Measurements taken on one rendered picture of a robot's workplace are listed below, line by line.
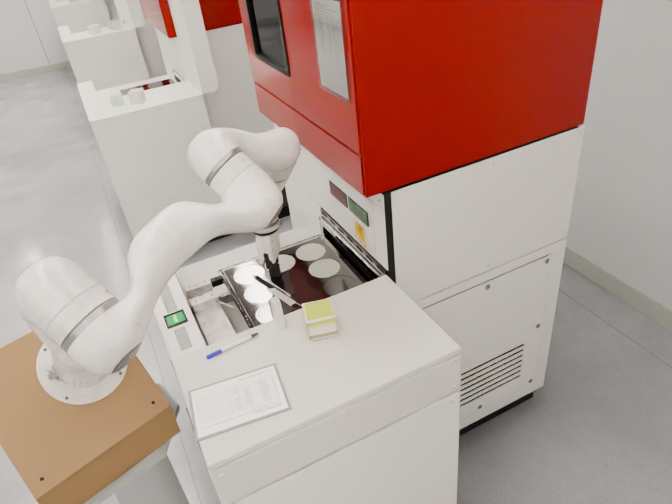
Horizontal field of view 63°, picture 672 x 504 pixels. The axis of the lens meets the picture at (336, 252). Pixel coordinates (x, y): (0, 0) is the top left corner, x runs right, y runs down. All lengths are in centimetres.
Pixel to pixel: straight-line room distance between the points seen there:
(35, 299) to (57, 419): 43
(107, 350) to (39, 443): 44
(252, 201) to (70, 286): 35
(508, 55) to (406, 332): 74
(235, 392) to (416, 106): 80
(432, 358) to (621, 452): 128
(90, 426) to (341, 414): 56
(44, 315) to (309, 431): 58
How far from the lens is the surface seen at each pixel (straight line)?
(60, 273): 102
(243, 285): 171
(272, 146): 117
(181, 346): 148
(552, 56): 164
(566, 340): 282
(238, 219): 107
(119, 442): 139
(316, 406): 124
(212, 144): 111
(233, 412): 126
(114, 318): 99
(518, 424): 244
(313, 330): 135
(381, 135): 135
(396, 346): 134
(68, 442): 138
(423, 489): 168
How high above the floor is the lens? 191
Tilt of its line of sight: 34 degrees down
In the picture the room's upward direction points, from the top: 7 degrees counter-clockwise
